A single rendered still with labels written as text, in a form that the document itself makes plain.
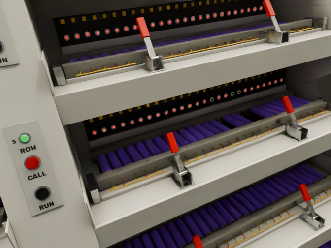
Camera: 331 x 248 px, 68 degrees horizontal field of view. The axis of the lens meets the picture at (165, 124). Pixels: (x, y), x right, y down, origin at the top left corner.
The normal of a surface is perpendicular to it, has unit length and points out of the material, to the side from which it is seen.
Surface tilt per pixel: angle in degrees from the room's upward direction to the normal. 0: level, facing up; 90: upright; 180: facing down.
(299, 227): 21
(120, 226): 111
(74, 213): 90
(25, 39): 90
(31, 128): 90
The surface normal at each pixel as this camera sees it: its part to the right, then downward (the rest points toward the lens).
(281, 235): -0.11, -0.89
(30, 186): 0.34, 0.03
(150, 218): 0.41, 0.37
